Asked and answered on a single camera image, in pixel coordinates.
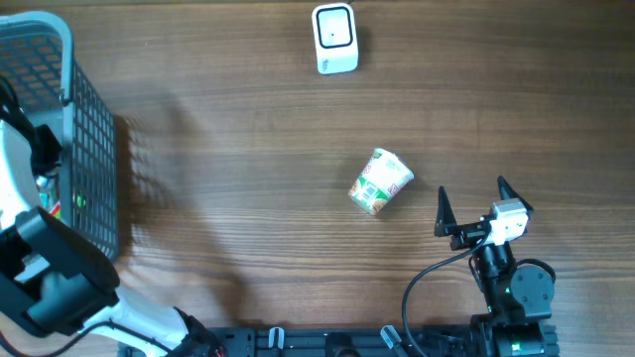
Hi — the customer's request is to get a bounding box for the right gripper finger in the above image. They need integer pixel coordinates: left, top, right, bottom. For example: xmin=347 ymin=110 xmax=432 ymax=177
xmin=497 ymin=176 xmax=534 ymax=214
xmin=435 ymin=185 xmax=457 ymax=237

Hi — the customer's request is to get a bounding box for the cup noodles container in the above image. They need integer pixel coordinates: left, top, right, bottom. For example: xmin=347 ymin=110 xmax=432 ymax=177
xmin=348 ymin=148 xmax=415 ymax=215

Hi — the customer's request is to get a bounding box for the green candy bag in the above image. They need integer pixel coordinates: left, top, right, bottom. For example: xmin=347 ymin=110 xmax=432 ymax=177
xmin=36 ymin=176 xmax=62 ymax=219

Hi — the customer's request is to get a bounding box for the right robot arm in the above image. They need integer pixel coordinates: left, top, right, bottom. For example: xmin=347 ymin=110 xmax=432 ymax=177
xmin=435 ymin=177 xmax=560 ymax=357

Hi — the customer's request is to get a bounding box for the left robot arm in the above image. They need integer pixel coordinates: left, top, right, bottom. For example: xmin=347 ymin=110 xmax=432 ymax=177
xmin=1 ymin=78 xmax=227 ymax=356

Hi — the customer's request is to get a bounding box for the white barcode scanner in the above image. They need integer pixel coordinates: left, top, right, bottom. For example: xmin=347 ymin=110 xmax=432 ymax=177
xmin=312 ymin=2 xmax=359 ymax=75

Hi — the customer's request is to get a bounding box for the grey plastic mesh basket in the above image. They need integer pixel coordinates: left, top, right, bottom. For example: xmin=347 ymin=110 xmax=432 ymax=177
xmin=1 ymin=11 xmax=119 ymax=260

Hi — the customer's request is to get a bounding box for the right camera cable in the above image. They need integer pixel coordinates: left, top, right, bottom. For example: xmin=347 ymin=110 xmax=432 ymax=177
xmin=401 ymin=232 xmax=493 ymax=348

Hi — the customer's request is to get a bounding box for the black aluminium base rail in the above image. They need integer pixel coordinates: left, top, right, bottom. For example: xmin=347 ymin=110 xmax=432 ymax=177
xmin=207 ymin=324 xmax=561 ymax=357

